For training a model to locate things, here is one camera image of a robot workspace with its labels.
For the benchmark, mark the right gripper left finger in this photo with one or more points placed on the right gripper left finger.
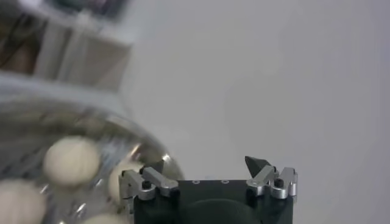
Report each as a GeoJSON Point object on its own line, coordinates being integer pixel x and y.
{"type": "Point", "coordinates": [158, 181]}

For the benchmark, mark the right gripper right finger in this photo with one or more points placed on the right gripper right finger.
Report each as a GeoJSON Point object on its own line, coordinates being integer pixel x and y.
{"type": "Point", "coordinates": [262, 179]}

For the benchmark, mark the white steamed baozi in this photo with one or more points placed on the white steamed baozi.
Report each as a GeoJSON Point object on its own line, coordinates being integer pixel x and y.
{"type": "Point", "coordinates": [103, 219]}
{"type": "Point", "coordinates": [117, 182]}
{"type": "Point", "coordinates": [71, 159]}
{"type": "Point", "coordinates": [18, 201]}

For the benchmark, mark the stainless steel steamer basket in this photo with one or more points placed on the stainless steel steamer basket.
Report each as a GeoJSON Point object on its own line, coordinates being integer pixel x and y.
{"type": "Point", "coordinates": [36, 128]}

